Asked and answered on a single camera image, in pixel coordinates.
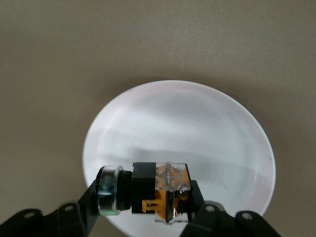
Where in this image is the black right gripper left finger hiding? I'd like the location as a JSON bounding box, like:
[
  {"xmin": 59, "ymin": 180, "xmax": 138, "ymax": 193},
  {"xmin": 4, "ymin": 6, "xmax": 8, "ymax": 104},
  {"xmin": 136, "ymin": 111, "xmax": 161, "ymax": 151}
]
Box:
[{"xmin": 0, "ymin": 177, "xmax": 109, "ymax": 237}]

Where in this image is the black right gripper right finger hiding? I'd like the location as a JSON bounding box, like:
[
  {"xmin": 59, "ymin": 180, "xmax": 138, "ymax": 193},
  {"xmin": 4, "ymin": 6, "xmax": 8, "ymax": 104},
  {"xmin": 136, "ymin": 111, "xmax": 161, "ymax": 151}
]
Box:
[{"xmin": 180, "ymin": 179, "xmax": 282, "ymax": 237}]

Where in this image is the orange and black push-button switch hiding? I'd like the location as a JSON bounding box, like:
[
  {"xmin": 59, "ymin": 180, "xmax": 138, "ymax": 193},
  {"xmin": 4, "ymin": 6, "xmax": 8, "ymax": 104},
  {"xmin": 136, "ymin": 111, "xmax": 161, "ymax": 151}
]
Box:
[{"xmin": 95, "ymin": 161, "xmax": 192, "ymax": 225}]

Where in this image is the pale pink round plate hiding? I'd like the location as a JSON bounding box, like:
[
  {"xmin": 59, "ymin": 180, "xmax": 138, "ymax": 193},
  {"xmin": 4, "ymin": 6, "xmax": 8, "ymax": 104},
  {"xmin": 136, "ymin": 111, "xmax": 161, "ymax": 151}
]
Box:
[{"xmin": 82, "ymin": 79, "xmax": 277, "ymax": 237}]

